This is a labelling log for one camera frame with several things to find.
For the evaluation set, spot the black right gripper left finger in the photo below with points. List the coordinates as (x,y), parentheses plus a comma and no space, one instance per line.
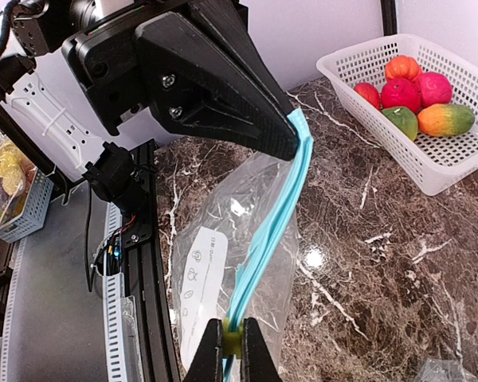
(207,365)

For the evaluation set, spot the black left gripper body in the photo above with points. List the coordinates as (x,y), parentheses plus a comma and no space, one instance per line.
(103,58)

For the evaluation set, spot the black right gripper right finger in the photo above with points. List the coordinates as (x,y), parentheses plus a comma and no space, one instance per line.
(256,361)

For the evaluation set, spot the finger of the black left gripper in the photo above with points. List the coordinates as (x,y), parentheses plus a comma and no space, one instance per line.
(195,89)
(226,22)

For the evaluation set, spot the clear zip bag yellow slider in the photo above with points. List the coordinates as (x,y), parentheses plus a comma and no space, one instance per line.
(237,258)

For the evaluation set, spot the green toy avocado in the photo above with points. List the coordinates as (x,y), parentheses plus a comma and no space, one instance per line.
(404,119)

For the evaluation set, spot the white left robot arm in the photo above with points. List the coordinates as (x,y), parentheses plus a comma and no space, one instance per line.
(31,29)

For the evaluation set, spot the clear zip bag blue zipper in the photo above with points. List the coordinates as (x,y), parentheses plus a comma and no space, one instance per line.
(437,370)

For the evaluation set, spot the red toy pepper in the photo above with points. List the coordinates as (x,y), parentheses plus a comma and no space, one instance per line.
(369,93)

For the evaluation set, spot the blue basket with toys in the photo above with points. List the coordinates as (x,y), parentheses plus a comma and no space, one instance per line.
(24,194)

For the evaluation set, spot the orange toy pumpkin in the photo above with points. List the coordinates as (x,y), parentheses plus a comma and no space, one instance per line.
(402,67)

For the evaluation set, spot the red toy apple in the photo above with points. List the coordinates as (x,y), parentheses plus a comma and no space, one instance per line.
(401,92)

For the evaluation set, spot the pink toy fruit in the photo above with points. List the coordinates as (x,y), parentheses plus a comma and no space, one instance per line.
(434,88)

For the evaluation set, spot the orange green toy mango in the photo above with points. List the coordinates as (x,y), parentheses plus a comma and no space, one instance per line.
(445,120)

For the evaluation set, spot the white slotted cable duct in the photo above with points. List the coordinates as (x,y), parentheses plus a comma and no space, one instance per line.
(54,329)

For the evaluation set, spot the black front frame rail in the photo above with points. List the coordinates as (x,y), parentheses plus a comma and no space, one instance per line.
(145,277)

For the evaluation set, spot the right black frame post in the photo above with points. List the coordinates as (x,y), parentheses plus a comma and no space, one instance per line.
(389,17)

